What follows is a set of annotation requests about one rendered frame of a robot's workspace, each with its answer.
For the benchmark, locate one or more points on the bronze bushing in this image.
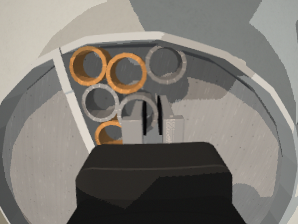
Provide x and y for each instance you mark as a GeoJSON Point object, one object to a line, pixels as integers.
{"type": "Point", "coordinates": [76, 65]}
{"type": "Point", "coordinates": [101, 136]}
{"type": "Point", "coordinates": [113, 80]}

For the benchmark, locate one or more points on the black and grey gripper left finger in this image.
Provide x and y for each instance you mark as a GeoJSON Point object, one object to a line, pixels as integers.
{"type": "Point", "coordinates": [134, 127]}

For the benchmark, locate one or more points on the grey round turntable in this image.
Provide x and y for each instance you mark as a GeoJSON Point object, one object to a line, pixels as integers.
{"type": "Point", "coordinates": [42, 151]}

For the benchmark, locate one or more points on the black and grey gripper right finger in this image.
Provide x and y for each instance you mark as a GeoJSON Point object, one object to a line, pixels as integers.
{"type": "Point", "coordinates": [172, 125]}

